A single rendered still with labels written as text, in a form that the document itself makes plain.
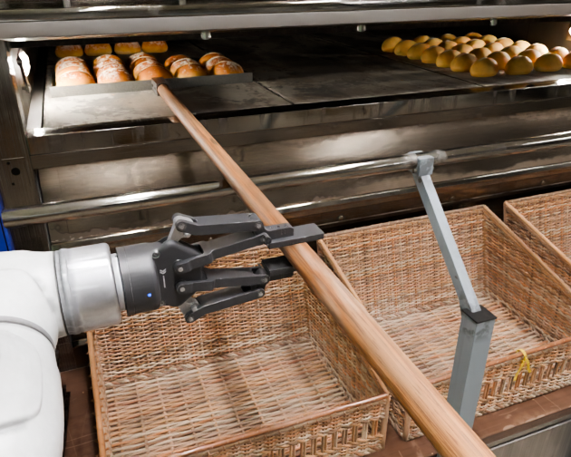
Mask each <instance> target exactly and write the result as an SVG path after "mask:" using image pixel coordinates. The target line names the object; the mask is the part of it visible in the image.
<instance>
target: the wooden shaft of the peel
mask: <svg viewBox="0 0 571 457"><path fill-rule="evenodd" d="M158 93H159V95H160V96H161V98H162V99H163V100H164V101H165V103H166V104H167V105H168V106H169V107H170V108H171V110H172V111H173V112H174V114H175V115H176V116H177V117H178V119H179V120H180V122H181V123H182V124H183V125H184V127H185V128H186V129H187V131H188V132H189V133H190V135H191V136H192V137H193V139H194V140H195V141H196V142H197V144H198V145H199V147H200V148H201V149H202V150H203V151H204V152H205V153H206V155H207V156H208V157H209V159H210V160H211V161H212V163H213V164H214V165H215V166H216V168H217V169H218V171H219V172H220V173H221V174H222V176H223V177H224V178H225V180H226V181H227V182H228V184H229V185H230V186H231V188H232V189H233V190H234V191H235V192H236V194H237V195H238V196H239V197H240V198H241V200H242V201H243V202H244V204H245V205H246V206H247V208H248V209H249V210H250V212H251V213H256V214H257V216H258V217H259V218H260V219H261V221H262V222H263V224H264V226H271V225H275V224H281V223H288V222H287V220H286V219H285V218H284V217H283V216H282V215H281V214H280V212H279V211H278V210H277V209H276V208H275V207H274V206H273V204H272V203H271V202H270V201H269V200H268V199H267V198H266V196H265V195H264V194H263V193H262V192H261V191H260V190H259V188H258V187H257V186H256V185H255V184H254V183H253V182H252V180H251V179H250V178H249V177H248V176H247V175H246V174H245V172H244V171H242V170H241V169H240V168H239V167H238V166H237V164H236V163H235V162H234V161H233V160H232V159H231V158H230V156H229V155H228V154H227V153H226V152H225V151H224V150H223V148H222V147H221V146H220V145H219V144H218V143H217V141H216V140H215V139H214V138H213V137H212V136H211V135H210V134H209V132H208V131H207V130H206V129H205V128H204V127H203V126H202V124H201V123H200V122H199V121H198V120H197V119H196V118H195V116H194V115H193V114H192V113H191V112H190V111H189V110H188V108H187V107H186V106H185V105H184V104H183V103H182V102H181V101H180V99H179V98H178V97H177V96H176V95H175V94H174V93H173V91H172V90H171V89H170V88H169V87H168V86H167V85H166V84H161V85H159V87H158ZM279 249H280V250H281V251H282V253H283V254H284V255H285V257H286V258H287V259H288V261H289V262H290V263H291V264H292V266H293V267H294V268H295V270H296V271H297V272H298V274H299V275H300V276H301V278H302V279H303V280H304V281H305V283H306V284H307V285H308V286H309V287H310V288H311V290H312V291H313V292H314V294H315V295H316V296H317V298H318V299H319V300H320V302H321V303H322V304H323V305H324V307H325V308H326V310H327V311H328V312H329V313H330V315H331V316H332V317H333V319H334V320H335V321H336V323H337V324H338V325H339V326H340V327H341V328H342V329H343V331H344V332H345V334H346V335H347V336H348V337H349V339H350V340H351V341H352V343H353V344H354V345H355V347H356V348H357V349H358V351H359V352H360V353H361V354H362V356H363V357H364V359H365V360H366V361H367V362H368V364H369V365H370V366H371V368H372V369H373V370H374V372H375V373H376V374H377V375H378V376H379V377H380V378H381V380H382V381H383V383H384V384H385V385H386V386H387V388H388V389H389V390H390V392H391V393H392V394H393V396H394V397H395V398H396V400H397V401H398V402H399V403H400V405H401V406H402V408H403V409H404V410H405V411H406V413H407V414H408V415H409V416H410V417H411V418H412V420H413V421H414V422H415V424H416V425H417V426H418V427H419V429H420V430H421V432H422V433H423V434H424V435H425V437H426V438H427V439H428V441H429V442H430V443H431V445H432V446H433V447H434V449H435V450H436V451H437V452H438V454H439V455H440V457H496V456H495V455H494V453H493V452H492V451H491V450H490V449H489V448H488V447H487V445H486V444H485V443H484V442H483V441H482V440H481V439H480V438H479V437H478V436H477V435H476V434H475V433H474V432H473V431H472V429H471V428H470V427H469V426H468V425H467V424H466V423H465V421H464V420H463V419H462V418H461V417H460V416H459V414H458V413H457V412H456V411H455V410H454V409H453V408H452V407H451V405H450V404H449V403H448V402H447V401H446V400H445V399H444V397H443V396H442V395H441V394H440V393H439V392H438V391H437V389H436V388H435V387H434V386H433V385H432V384H431V383H430V381H429V380H428V379H427V378H426V377H425V376H424V375H423V374H422V372H421V371H420V370H419V369H418V368H417V367H416V366H415V364H414V363H413V362H412V361H411V360H410V359H409V357H408V356H407V355H406V354H405V353H404V352H403V351H402V350H401V349H400V347H398V346H397V345H396V344H395V343H394V341H393V340H392V339H391V338H390V337H389V336H388V335H387V333H386V332H385V331H384V330H383V329H382V328H381V327H380V325H379V324H378V323H377V322H376V321H375V320H374V319H373V317H372V316H371V315H370V314H369V313H368V312H367V311H366V309H365V308H364V307H363V306H362V305H361V304H360V303H359V301H358V300H357V299H356V298H355V297H354V296H353V295H352V293H351V292H350V291H349V290H348V289H347V288H346V287H345V286H344V284H343V283H342V282H341V281H340V280H339V279H338V278H337V276H336V275H335V274H334V273H333V272H332V271H331V270H330V268H329V267H328V266H327V265H326V264H325V263H324V262H323V260H322V259H320V258H319V257H318V256H317V255H316V253H315V252H314V251H313V250H312V249H311V248H310V247H309V245H308V244H307V243H306V242H304V243H299V244H294V245H290V246H285V247H281V248H279Z"/></svg>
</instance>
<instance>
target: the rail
mask: <svg viewBox="0 0 571 457"><path fill-rule="evenodd" d="M570 3H571V0H333V1H300V2H267V3H234V4H200V5H135V6H102V7H68V8H35V9H2V10H0V23H20V22H46V21H72V20H99V19H125V18H152V17H177V16H203V15H255V14H282V13H308V12H334V11H361V10H387V9H412V8H439V7H465V6H492V5H543V4H570Z"/></svg>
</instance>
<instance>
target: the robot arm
mask: <svg viewBox="0 0 571 457"><path fill-rule="evenodd" d="M172 221H173V225H172V228H171V231H170V233H169V235H168V236H166V237H164V238H162V239H160V240H159V241H156V242H152V243H140V244H134V245H129V246H123V247H117V248H116V253H114V254H111V252H110V248H109V245H108V244H106V243H101V244H95V245H90V246H84V247H78V248H67V249H66V248H62V249H60V250H56V251H46V252H34V251H27V250H16V251H5V252H0V457H63V433H64V414H63V389H62V383H61V376H60V373H59V370H58V367H57V364H56V358H55V348H56V345H57V342H58V338H60V337H64V336H67V335H78V334H80V333H81V332H86V331H91V330H94V329H99V328H104V327H107V326H116V325H118V324H120V323H121V311H126V312H127V316H131V315H136V314H139V313H144V312H149V311H153V310H157V309H159V308H160V307H161V306H177V307H178V308H179V309H180V311H181V312H182V313H183V316H184V317H185V320H186V322H187V323H193V322H194V321H196V320H198V319H199V318H201V317H202V316H204V315H206V314H209V313H212V312H216V311H218V310H221V309H225V308H228V307H231V306H236V305H240V304H243V303H246V302H249V301H252V300H255V299H259V298H261V297H263V296H264V295H265V287H266V284H267V283H268V282H269V281H272V280H277V279H281V278H287V277H291V276H293V275H294V272H295V271H296V270H295V268H294V267H293V266H292V264H291V263H290V262H289V261H288V259H287V258H286V256H279V257H274V258H265V259H262V260H261V265H262V266H261V265H260V264H258V263H257V264H258V266H257V267H230V268H214V269H210V268H207V267H204V266H205V265H207V264H210V263H212V262H213V260H215V259H217V258H222V257H225V256H228V255H231V254H234V253H237V252H239V251H242V250H245V249H249V248H253V247H256V246H259V245H262V244H266V245H267V247H268V248H269V249H272V248H281V247H285V246H290V245H294V244H299V243H304V242H308V241H314V240H318V239H323V238H324V233H323V231H322V230H321V229H319V228H318V227H317V226H316V225H315V224H314V223H311V224H306V225H301V226H296V227H292V226H291V225H290V224H289V223H281V224H275V225H271V226H264V224H263V222H262V221H261V219H260V218H259V217H258V216H257V214H256V213H240V214H227V215H215V216H202V217H191V216H188V215H185V214H181V213H175V214H174V215H173V216H172ZM235 232H236V233H235ZM224 233H233V234H229V235H226V236H224V237H221V238H215V239H212V240H210V241H200V242H196V243H193V244H189V243H187V242H185V241H183V240H181V238H189V237H190V235H198V236H200V235H213V234H224ZM201 253H202V254H201ZM217 287H225V288H223V289H220V290H217V291H213V292H210V293H207V294H204V295H201V296H198V297H195V298H192V297H191V296H193V295H194V294H195V293H196V292H199V291H211V290H213V289H214V288H217Z"/></svg>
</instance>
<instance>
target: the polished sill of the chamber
mask: <svg viewBox="0 0 571 457"><path fill-rule="evenodd" d="M565 97H571V79H561V80H552V81H542V82H532V83H513V84H503V85H494V86H484V87H475V88H465V89H455V90H446V91H436V92H417V93H407V94H397V95H388V96H378V97H369V98H359V99H349V100H340V101H330V102H311V103H301V104H291V105H282V106H272V107H263V108H253V109H243V110H234V111H223V112H205V113H195V114H193V115H194V116H195V118H196V119H197V120H198V121H199V122H200V123H201V124H202V126H203V127H204V128H205V129H206V130H207V131H208V132H209V134H210V135H211V136H213V135H222V134H230V133H239V132H247V131H263V130H272V129H280V128H288V127H297V126H306V125H314V124H322V123H331V122H347V121H355V120H363V119H372V118H381V117H389V116H397V115H406V114H414V113H423V112H438V111H447V110H456V109H464V108H472V107H480V106H490V105H498V104H506V103H514V102H531V101H539V100H547V99H555V98H565ZM188 138H193V137H192V136H191V135H190V133H189V132H188V131H187V129H186V128H185V127H184V125H183V124H182V123H181V122H180V120H179V119H178V117H177V116H166V117H157V118H147V119H137V120H127V121H117V122H99V123H89V124H79V125H70V126H60V127H51V128H41V129H31V130H27V132H26V142H27V147H28V150H29V154H30V155H38V154H46V153H55V152H64V151H79V150H88V149H96V148H105V147H113V146H121V145H130V144H139V143H147V142H155V141H171V140H180V139H188Z"/></svg>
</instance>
